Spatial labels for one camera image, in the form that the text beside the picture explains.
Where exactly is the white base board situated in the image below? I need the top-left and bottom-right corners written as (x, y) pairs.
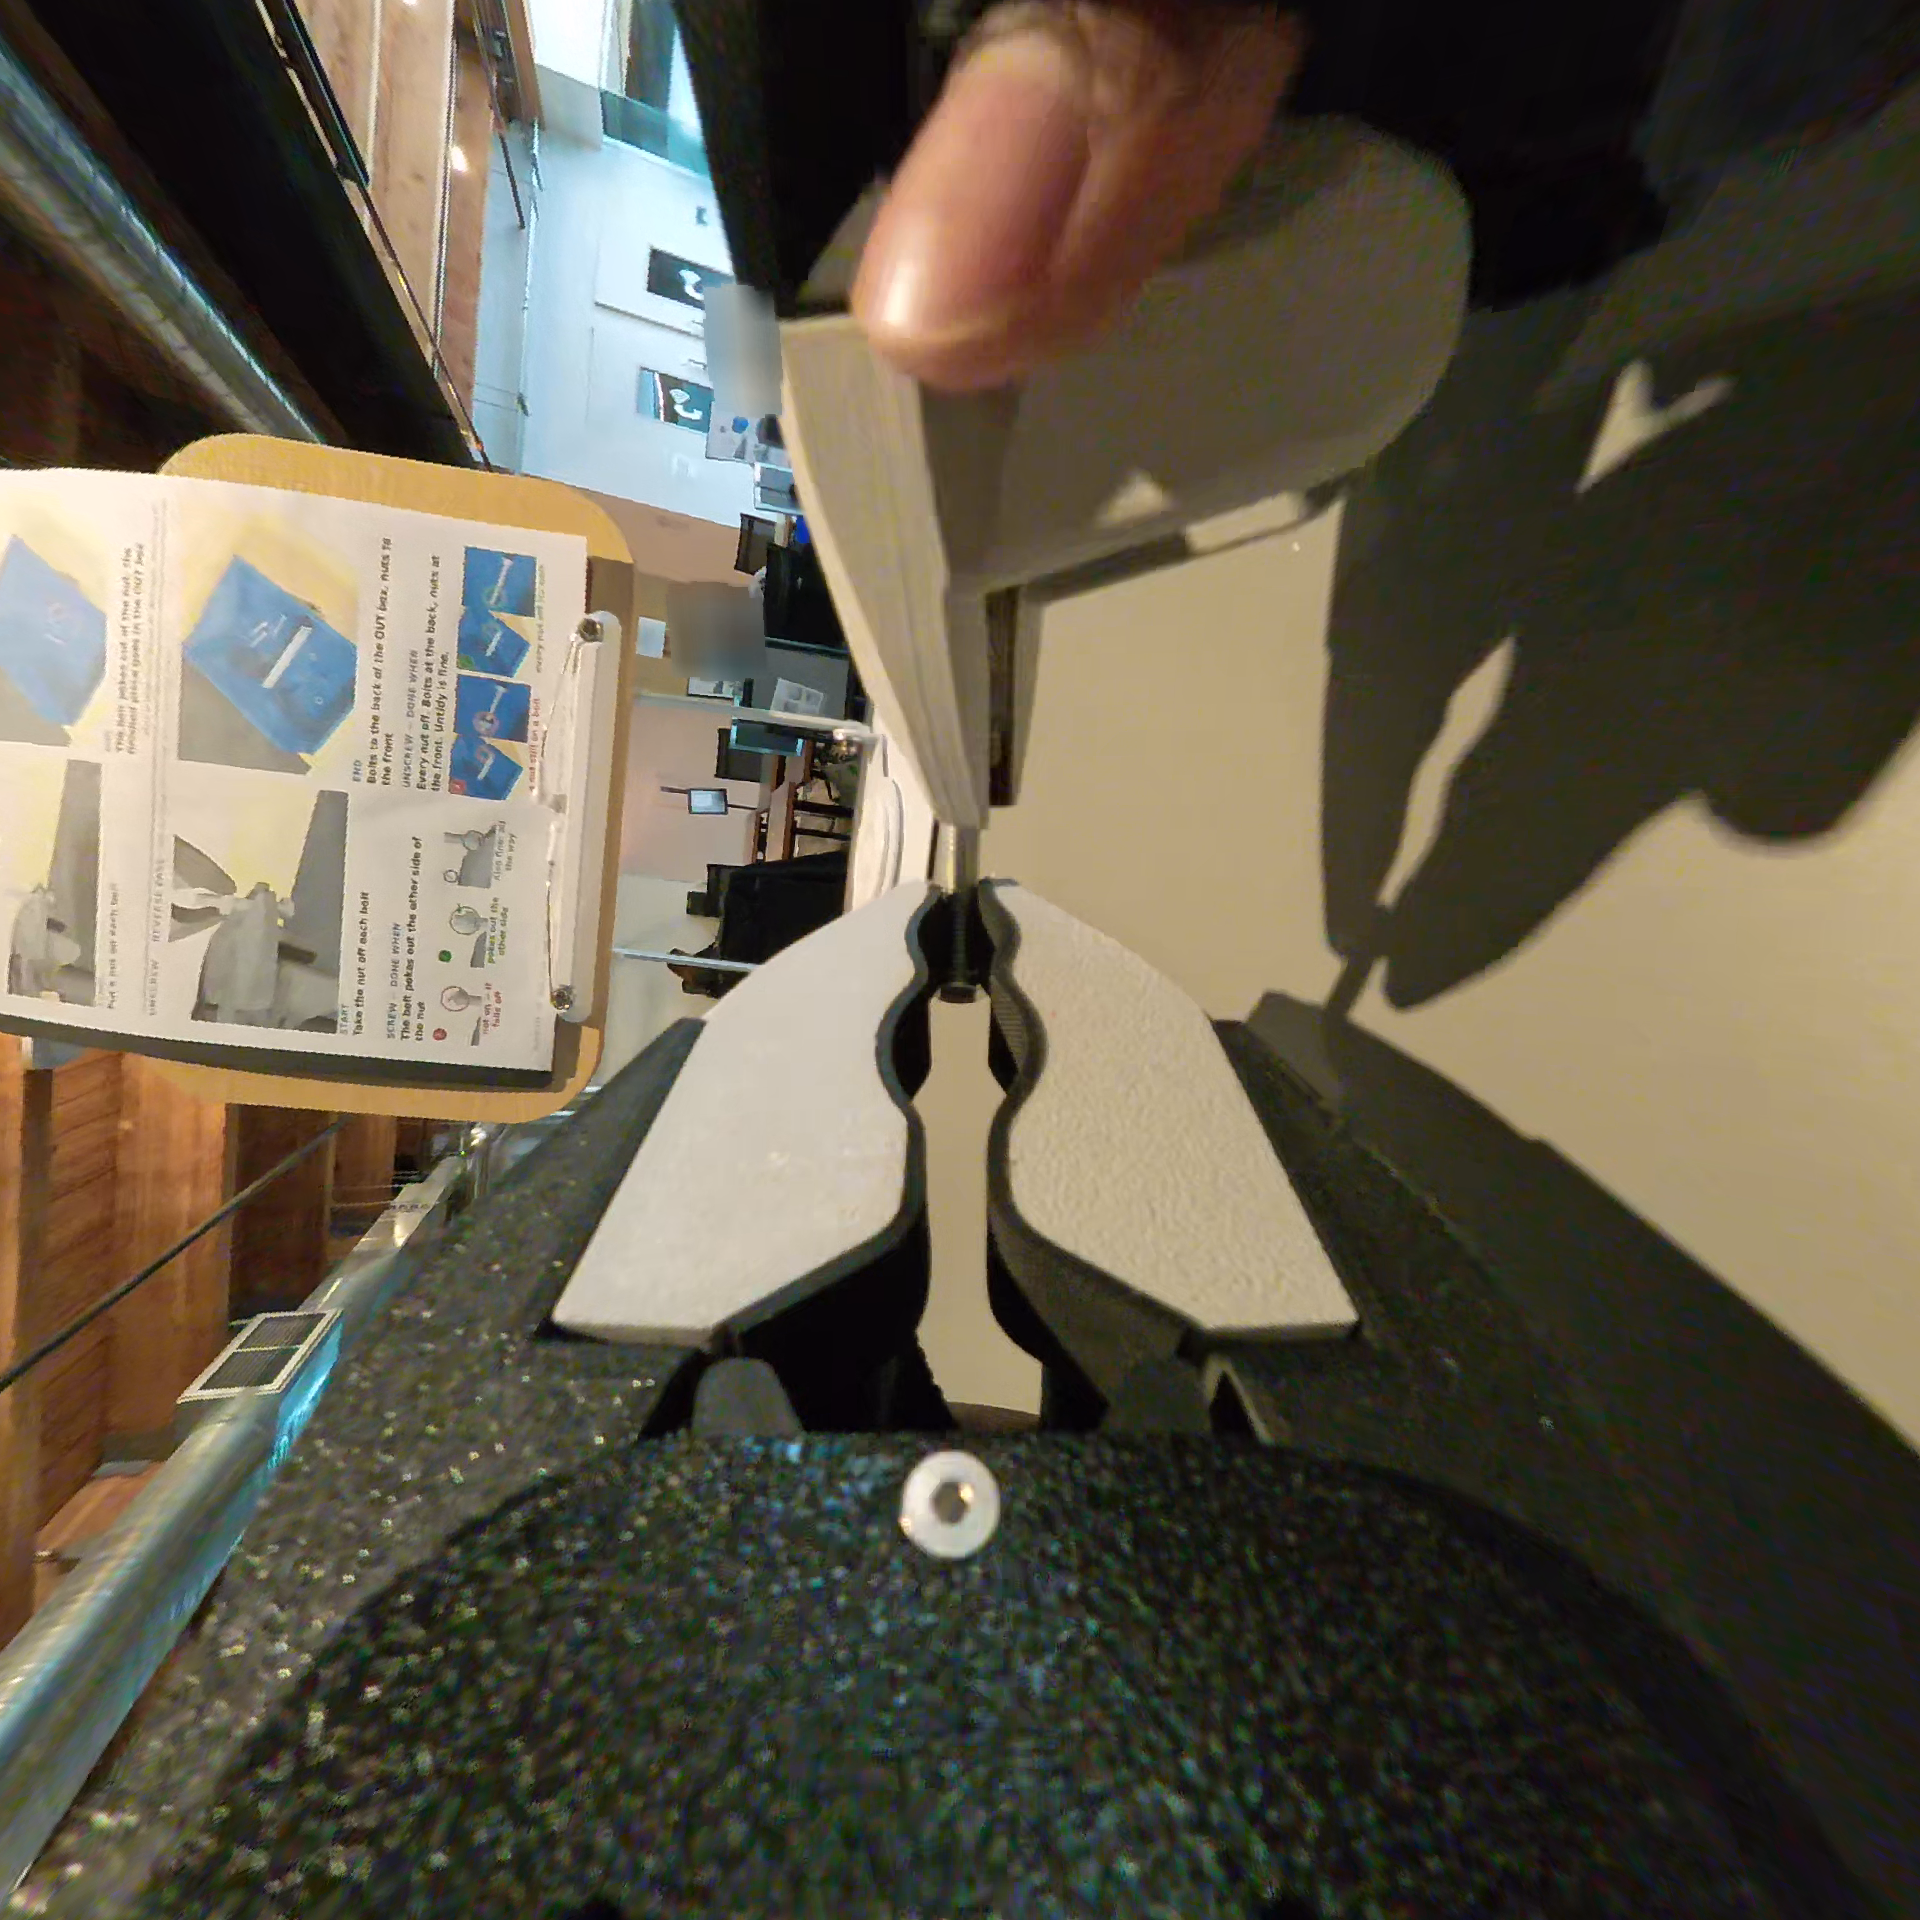
top-left (849, 720), bottom-right (913, 910)

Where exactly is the person's right hand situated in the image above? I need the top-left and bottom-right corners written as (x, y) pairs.
top-left (849, 5), bottom-right (1307, 397)

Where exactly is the silver ventilation duct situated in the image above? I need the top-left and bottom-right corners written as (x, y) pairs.
top-left (0, 46), bottom-right (324, 443)

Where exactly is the printed instruction sheet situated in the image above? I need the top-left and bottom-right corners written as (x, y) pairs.
top-left (0, 468), bottom-right (589, 1075)

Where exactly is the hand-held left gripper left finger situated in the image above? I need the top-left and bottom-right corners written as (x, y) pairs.
top-left (549, 881), bottom-right (944, 1349)

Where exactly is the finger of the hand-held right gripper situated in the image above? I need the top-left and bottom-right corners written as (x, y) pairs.
top-left (983, 478), bottom-right (1356, 811)
top-left (777, 120), bottom-right (1474, 833)

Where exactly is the metal rail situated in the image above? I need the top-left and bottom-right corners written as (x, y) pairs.
top-left (0, 1185), bottom-right (452, 1787)

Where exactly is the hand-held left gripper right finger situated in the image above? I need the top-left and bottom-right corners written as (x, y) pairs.
top-left (976, 881), bottom-right (1362, 1360)

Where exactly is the white clip bar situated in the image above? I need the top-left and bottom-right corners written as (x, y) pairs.
top-left (544, 613), bottom-right (626, 1024)

